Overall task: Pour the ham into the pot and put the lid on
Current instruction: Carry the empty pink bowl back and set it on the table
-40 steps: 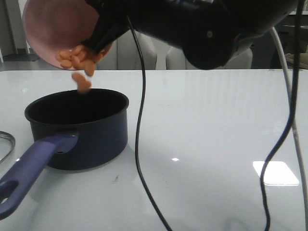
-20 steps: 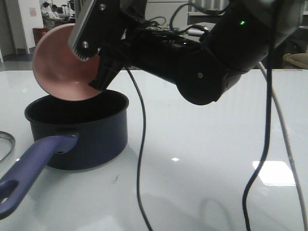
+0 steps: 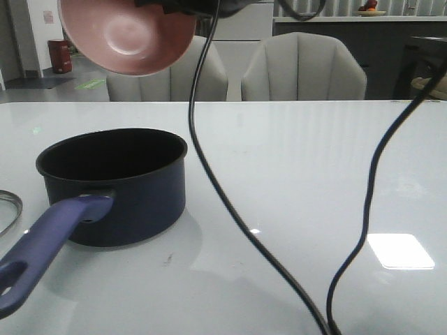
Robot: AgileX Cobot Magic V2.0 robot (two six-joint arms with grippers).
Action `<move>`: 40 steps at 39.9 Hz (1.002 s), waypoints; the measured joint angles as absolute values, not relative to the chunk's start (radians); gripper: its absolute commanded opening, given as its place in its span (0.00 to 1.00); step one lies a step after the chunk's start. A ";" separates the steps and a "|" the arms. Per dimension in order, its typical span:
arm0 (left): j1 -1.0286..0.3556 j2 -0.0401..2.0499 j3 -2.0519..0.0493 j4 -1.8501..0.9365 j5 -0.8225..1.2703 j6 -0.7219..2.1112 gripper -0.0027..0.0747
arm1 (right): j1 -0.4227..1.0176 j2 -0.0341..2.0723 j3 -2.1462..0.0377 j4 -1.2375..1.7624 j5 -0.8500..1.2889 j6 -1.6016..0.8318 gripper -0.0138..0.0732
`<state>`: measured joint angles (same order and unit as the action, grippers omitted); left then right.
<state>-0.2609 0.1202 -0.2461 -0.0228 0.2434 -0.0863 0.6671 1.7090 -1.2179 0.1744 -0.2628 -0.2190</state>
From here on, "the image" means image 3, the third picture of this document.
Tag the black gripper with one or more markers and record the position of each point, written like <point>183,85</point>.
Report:
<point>207,8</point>

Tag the pink bowl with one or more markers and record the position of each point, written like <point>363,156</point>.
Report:
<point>126,39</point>

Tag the glass lid purple knob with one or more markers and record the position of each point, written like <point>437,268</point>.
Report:
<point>11,209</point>

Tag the white cabinet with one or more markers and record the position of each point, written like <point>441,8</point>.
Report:
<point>235,41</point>

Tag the left beige chair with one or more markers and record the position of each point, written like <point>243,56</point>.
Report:
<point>174,83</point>

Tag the beige chair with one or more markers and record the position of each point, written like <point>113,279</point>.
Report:
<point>303,67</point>
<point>174,83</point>

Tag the right beige chair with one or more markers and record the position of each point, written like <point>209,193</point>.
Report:
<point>303,67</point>

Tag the red bin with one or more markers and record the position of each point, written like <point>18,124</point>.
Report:
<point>60,56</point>

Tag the fruit plate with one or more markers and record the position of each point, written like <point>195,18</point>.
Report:
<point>369,9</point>

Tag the grey counter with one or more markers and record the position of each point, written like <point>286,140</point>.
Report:
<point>375,42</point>

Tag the dark side table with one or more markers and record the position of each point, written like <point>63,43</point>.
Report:
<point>422,55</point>

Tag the olive cushion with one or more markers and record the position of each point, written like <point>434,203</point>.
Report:
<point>439,92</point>

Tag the dark blue saucepan purple handle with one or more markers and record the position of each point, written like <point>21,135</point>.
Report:
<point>107,188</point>

